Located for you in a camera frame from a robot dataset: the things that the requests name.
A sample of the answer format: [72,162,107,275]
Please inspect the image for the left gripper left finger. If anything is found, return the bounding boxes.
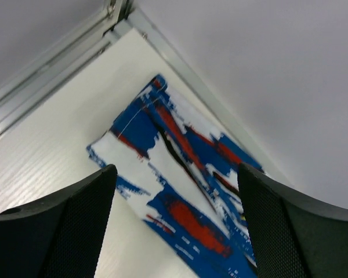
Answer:
[0,164,117,277]

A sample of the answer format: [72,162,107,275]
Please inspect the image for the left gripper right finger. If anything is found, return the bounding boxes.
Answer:
[238,163,348,277]

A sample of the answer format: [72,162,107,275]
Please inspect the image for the blue white red patterned trousers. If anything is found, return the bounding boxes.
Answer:
[87,75,261,277]

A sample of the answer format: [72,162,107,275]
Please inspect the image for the back table edge rail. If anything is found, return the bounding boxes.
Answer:
[128,8,282,178]

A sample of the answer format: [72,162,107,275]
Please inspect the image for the table edge rail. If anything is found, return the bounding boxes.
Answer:
[0,23,114,137]
[128,8,282,178]

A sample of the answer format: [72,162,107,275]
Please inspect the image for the left table edge rail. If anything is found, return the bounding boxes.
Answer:
[0,23,114,137]

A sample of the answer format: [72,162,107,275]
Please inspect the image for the left aluminium frame post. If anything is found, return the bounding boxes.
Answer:
[103,0,134,23]

